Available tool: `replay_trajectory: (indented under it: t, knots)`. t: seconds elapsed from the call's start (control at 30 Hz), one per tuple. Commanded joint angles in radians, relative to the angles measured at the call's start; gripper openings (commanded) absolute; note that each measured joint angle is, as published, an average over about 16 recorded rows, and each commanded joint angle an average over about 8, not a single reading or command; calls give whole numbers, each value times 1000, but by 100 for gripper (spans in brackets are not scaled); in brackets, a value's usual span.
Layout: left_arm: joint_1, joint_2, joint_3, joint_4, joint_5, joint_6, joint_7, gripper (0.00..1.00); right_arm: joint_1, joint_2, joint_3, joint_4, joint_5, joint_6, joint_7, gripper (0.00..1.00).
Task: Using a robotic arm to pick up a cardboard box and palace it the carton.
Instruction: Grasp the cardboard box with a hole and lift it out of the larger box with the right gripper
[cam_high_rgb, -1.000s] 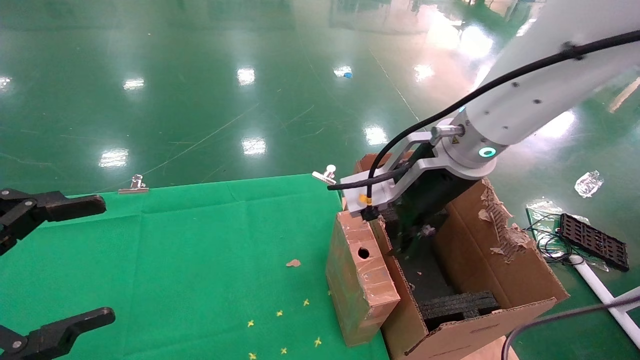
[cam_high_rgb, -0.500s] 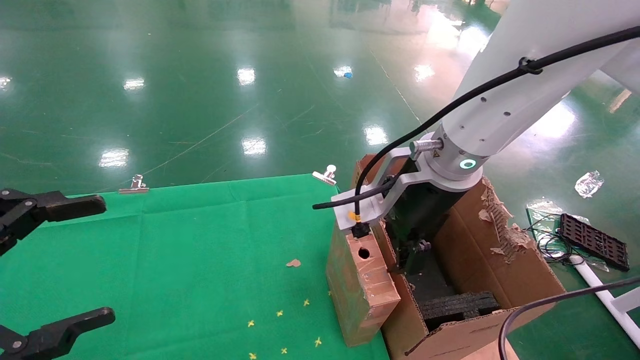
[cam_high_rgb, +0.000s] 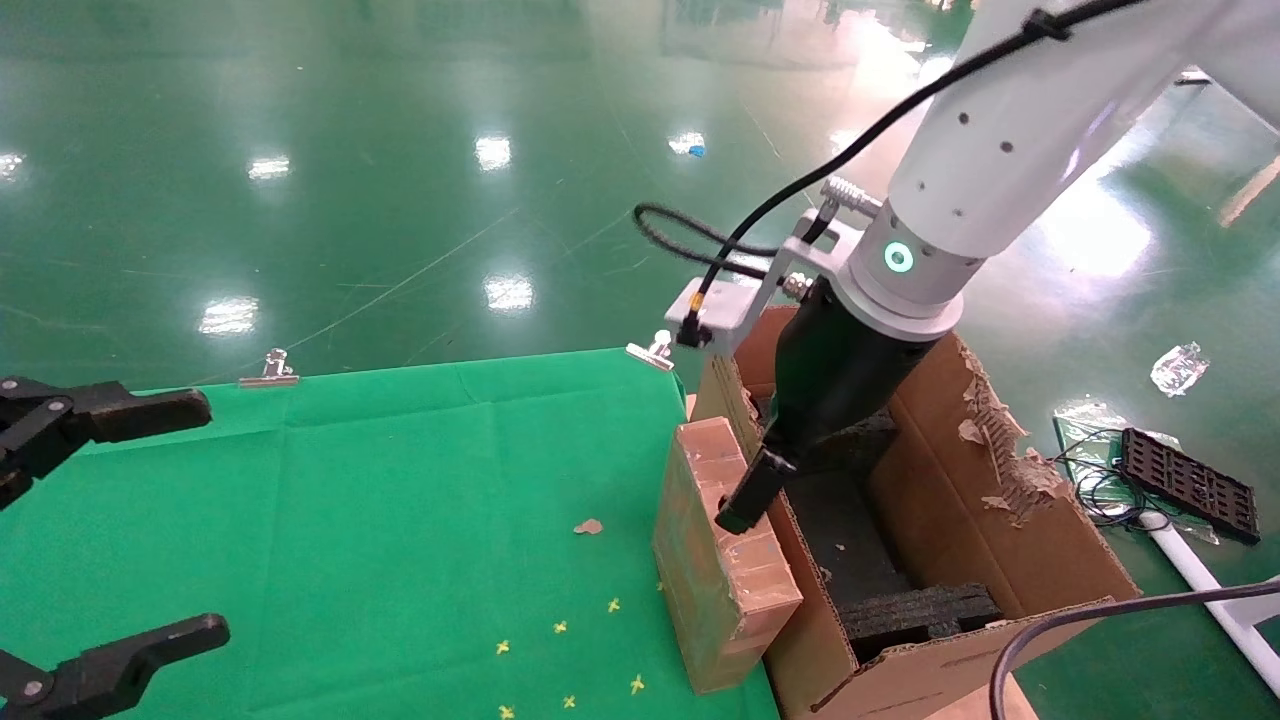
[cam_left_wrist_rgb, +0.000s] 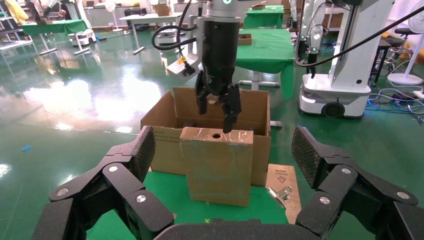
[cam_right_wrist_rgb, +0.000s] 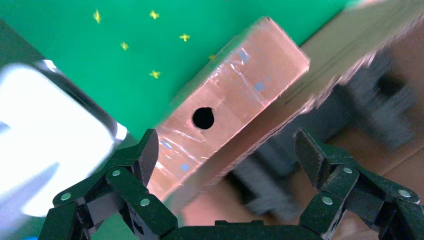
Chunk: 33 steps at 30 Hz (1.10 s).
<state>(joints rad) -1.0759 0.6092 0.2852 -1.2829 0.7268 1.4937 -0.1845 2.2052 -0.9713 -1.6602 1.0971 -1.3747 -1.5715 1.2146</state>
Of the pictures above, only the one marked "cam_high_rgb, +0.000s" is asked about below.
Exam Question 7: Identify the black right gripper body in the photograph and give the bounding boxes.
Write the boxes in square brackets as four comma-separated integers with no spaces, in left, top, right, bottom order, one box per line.
[760,278,943,466]

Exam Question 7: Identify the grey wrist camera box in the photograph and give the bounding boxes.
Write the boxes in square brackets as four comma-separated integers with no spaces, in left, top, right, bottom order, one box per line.
[665,278,749,351]

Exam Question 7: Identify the tangled thin dark wires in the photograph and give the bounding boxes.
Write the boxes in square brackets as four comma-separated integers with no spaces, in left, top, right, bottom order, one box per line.
[1050,425,1161,531]

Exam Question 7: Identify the small long cardboard box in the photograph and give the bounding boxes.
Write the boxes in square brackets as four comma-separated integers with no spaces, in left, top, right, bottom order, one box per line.
[652,417,804,696]

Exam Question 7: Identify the thick black braided cable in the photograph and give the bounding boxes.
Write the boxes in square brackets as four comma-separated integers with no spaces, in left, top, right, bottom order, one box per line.
[633,175,886,283]

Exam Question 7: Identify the crumpled clear plastic bag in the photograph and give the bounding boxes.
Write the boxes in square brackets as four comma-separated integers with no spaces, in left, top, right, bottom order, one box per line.
[1150,342,1211,398]

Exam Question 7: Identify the large open cardboard carton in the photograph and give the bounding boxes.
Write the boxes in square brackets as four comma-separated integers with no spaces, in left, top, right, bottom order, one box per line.
[690,300,1141,720]

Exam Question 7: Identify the flat clear plastic sheet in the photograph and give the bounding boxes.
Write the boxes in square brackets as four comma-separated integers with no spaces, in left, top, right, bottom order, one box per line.
[1052,400,1136,461]

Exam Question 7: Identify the thin black camera cable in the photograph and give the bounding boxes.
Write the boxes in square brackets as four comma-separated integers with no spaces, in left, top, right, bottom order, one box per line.
[685,0,1146,346]

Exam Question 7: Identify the white pipe frame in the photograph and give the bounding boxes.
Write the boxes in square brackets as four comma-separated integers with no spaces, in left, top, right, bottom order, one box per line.
[1140,510,1280,696]

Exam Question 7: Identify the grey metal camera bracket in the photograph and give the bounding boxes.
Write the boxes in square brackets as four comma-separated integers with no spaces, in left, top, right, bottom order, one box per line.
[730,210,866,359]

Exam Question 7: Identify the black slotted plastic tray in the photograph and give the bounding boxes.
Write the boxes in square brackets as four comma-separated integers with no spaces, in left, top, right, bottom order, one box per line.
[1117,428,1261,546]

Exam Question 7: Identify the green table cloth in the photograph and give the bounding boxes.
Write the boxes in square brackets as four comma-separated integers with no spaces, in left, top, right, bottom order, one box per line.
[0,347,781,720]

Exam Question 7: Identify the black foam liner sheet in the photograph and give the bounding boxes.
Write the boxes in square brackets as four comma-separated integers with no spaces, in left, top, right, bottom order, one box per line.
[750,395,916,606]

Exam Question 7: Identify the light wooden board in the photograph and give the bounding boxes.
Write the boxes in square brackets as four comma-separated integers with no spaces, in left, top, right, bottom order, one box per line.
[930,672,1041,720]

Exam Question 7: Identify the silver metal binder clip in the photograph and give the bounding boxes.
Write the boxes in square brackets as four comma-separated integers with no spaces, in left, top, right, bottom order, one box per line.
[237,349,299,388]
[626,330,676,371]

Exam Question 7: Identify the dark grey hanging cable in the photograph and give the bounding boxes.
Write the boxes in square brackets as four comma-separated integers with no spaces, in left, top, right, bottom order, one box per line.
[988,578,1280,720]

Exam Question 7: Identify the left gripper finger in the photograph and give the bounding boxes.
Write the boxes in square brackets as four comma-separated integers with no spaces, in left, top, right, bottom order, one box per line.
[0,378,214,511]
[0,615,233,720]

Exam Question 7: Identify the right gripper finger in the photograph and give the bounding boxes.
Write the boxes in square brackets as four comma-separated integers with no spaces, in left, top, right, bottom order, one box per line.
[713,445,801,536]

